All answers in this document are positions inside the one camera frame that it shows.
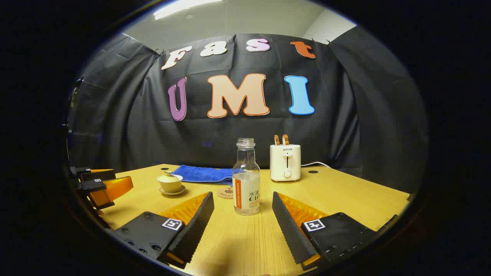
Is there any black backdrop cloth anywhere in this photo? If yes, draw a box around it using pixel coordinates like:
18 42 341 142
67 26 428 192

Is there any blue towel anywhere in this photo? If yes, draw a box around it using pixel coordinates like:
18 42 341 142
171 165 234 186

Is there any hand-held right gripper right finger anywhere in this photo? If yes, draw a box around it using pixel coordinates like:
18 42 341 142
272 192 378 271

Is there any clear glass water bottle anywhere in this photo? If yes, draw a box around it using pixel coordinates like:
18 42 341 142
232 138 261 216

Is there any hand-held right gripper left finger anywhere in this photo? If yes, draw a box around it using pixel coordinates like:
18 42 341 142
109 192 215 269

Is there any beige teacup lid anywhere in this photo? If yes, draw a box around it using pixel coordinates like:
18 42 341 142
157 171 184 183

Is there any white toaster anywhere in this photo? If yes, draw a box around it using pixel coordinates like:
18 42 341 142
270 144 302 182

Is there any beige teacup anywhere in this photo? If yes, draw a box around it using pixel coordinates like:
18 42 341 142
157 179 183 193

